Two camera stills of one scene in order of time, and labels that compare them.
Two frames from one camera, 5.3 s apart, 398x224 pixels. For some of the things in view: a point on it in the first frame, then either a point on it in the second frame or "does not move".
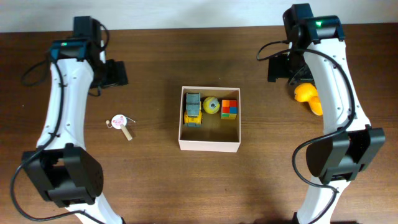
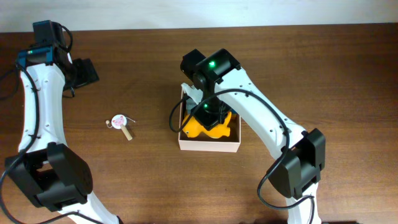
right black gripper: [277, 68] -> [208, 119]
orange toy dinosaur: [306, 92] -> [194, 127]
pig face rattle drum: [119, 121] does not move
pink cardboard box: [214, 134] does not move
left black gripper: [119, 74] -> [89, 73]
